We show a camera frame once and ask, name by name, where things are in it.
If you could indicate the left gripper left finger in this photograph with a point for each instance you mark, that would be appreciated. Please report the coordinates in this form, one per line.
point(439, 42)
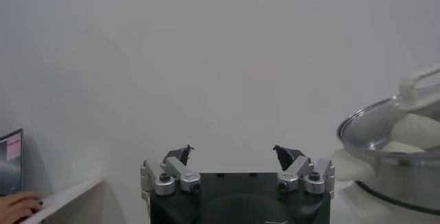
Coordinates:
point(182, 177)

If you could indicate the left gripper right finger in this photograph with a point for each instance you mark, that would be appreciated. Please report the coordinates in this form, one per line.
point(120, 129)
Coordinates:
point(292, 175)

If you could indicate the round glass lid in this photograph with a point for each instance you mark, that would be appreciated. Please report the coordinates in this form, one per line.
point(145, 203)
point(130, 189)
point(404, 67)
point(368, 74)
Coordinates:
point(371, 125)

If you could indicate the white steamed baozi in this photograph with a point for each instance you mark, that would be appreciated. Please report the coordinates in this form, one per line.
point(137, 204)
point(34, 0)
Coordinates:
point(416, 131)
point(402, 147)

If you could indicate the perforated steel steamer basket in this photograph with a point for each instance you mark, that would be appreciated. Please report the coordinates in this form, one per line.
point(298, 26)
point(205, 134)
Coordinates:
point(405, 180)

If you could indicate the bare human hand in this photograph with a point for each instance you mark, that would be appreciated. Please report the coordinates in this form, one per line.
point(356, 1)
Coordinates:
point(17, 206)

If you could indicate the white side table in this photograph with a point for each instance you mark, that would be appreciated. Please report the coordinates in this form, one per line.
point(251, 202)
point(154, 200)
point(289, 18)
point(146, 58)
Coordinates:
point(68, 194)

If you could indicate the black framed monitor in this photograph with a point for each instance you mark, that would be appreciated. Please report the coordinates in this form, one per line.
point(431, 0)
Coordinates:
point(10, 163)

